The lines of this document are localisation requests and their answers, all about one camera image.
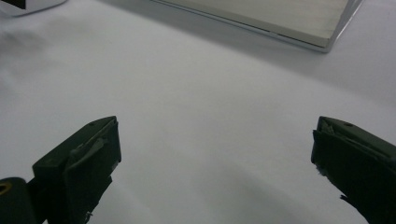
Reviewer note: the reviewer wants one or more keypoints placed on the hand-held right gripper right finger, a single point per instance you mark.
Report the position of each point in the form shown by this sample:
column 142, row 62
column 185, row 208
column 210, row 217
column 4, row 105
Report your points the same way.
column 358, row 161

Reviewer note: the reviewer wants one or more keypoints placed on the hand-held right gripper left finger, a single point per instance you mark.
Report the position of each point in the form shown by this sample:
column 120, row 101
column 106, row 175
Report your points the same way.
column 84, row 161

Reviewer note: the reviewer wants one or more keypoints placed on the flat beige box with silver rim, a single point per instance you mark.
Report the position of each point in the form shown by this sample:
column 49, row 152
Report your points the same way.
column 271, row 17

